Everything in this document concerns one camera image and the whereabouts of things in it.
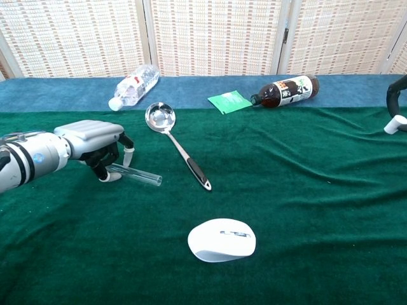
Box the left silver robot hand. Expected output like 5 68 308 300
53 119 135 183

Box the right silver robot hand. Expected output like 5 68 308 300
385 74 407 120

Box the small white cap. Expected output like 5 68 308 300
383 114 407 134

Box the clear glass test tube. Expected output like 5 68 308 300
106 163 163 187

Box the clear plastic water bottle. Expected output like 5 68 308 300
108 64 161 112

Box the green velvet cloth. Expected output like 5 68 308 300
0 106 407 305

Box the dark tea bottle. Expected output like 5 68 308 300
250 74 321 109

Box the blue table cloth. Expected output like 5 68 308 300
0 74 407 114

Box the green foil packet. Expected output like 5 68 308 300
207 90 252 116

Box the woven bamboo folding screen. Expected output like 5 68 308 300
0 0 407 80

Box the white computer mouse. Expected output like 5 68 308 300
187 217 257 263

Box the steel ladle with black handle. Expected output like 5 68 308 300
144 102 212 192

